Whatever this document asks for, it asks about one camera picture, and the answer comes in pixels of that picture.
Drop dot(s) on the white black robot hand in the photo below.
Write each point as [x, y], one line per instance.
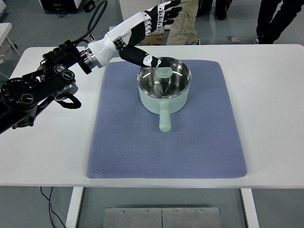
[122, 40]

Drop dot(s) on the green pot with handle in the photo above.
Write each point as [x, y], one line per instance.
[164, 90]

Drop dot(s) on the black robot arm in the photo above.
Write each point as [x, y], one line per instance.
[22, 99]

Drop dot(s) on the cardboard box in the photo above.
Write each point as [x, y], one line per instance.
[152, 40]

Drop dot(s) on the person in khaki pants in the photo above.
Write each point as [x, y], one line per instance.
[182, 31]

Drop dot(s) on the black equipment on floor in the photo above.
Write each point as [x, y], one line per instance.
[65, 5]

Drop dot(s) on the blue quilted mat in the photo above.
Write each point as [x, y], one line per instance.
[200, 141]

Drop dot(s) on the grey floor plate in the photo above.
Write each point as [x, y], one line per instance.
[233, 40]

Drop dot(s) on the white side table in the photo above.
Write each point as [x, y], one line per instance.
[4, 31]

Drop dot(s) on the person in black pants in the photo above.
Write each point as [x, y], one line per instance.
[274, 17]

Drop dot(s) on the white pedestal column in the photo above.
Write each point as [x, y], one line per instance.
[131, 7]

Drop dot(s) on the metal base plate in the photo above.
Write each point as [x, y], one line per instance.
[162, 218]

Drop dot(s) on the white table frame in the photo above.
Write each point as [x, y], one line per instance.
[246, 193]

